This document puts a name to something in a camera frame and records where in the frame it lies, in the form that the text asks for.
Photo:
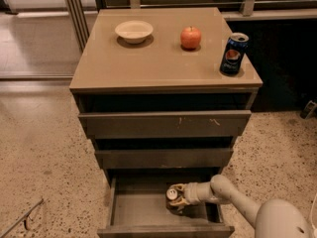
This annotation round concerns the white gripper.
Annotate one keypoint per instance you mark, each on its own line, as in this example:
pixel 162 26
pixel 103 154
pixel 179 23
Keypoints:
pixel 191 193

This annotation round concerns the orange soda can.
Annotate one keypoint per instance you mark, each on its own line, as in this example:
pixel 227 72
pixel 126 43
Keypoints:
pixel 171 198

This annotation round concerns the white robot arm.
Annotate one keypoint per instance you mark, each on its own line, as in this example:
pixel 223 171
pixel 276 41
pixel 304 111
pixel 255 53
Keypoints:
pixel 275 218

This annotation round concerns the open bottom grey drawer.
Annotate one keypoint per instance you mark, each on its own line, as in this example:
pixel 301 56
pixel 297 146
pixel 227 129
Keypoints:
pixel 138 210

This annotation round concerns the middle grey drawer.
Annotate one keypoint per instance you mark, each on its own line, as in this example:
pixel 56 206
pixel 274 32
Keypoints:
pixel 164 159

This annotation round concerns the top grey drawer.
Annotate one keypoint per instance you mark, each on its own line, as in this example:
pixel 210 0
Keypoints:
pixel 183 124

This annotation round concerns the grey drawer cabinet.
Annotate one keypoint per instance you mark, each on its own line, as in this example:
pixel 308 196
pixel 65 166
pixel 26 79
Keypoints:
pixel 160 75

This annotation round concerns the blue pepsi can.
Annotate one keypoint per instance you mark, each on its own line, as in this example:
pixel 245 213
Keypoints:
pixel 234 52

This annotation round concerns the metal rod on floor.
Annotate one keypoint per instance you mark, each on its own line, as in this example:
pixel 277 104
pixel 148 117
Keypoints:
pixel 23 218

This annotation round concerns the red apple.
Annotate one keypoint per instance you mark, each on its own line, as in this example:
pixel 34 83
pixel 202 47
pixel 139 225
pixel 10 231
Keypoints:
pixel 190 38

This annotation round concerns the small grey device on floor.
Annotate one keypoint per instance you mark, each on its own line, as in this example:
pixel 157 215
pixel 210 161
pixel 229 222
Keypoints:
pixel 308 110

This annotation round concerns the white bowl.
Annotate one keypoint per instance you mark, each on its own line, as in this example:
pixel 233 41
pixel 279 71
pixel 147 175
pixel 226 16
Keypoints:
pixel 134 32

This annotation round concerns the metal window frame post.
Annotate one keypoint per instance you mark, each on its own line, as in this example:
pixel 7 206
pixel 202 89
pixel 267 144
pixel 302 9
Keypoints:
pixel 76 13

